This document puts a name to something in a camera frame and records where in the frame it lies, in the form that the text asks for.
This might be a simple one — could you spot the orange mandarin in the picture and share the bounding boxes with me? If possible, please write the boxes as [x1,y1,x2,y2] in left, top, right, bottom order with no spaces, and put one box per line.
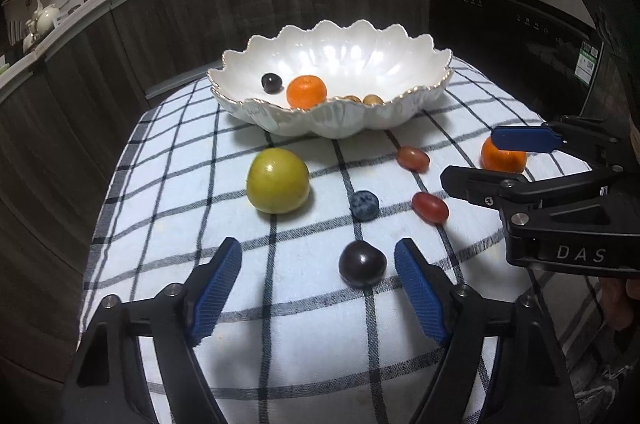
[286,74,328,110]
[480,137,527,174]

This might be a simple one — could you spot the red grape tomato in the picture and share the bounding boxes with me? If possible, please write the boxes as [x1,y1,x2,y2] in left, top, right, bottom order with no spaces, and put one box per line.
[411,192,449,225]
[396,146,431,173]

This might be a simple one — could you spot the dark purple grape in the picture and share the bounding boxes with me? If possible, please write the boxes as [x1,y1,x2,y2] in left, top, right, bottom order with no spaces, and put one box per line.
[262,72,282,94]
[338,240,387,289]

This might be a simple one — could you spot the blueberry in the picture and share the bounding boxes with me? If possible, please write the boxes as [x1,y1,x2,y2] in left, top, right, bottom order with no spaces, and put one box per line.
[349,190,380,222]

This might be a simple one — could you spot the green round apple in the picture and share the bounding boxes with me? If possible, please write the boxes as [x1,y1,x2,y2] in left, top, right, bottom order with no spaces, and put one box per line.
[246,148,310,214]

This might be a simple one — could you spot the brown longan fruit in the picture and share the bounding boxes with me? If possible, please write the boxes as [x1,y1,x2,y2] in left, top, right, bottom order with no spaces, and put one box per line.
[362,94,384,106]
[343,95,361,103]

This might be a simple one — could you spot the person right hand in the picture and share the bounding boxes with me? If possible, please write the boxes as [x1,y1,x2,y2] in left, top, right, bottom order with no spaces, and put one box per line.
[600,278,639,331]

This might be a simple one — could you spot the built-in black dishwasher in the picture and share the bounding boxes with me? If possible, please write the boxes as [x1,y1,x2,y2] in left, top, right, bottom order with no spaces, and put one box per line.
[428,0,601,120]

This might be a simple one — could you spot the white blue checkered cloth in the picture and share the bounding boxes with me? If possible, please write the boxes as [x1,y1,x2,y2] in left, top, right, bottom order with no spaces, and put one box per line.
[80,60,603,423]

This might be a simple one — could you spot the white scalloped ceramic bowl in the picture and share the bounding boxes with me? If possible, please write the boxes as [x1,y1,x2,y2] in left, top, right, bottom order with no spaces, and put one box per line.
[207,19,452,139]

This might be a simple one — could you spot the dark wood base cabinets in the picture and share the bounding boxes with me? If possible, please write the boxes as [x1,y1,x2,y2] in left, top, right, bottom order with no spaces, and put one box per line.
[0,0,640,424]

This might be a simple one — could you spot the white teapot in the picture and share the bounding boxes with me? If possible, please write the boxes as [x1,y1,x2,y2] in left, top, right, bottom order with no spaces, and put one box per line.
[27,4,60,36]

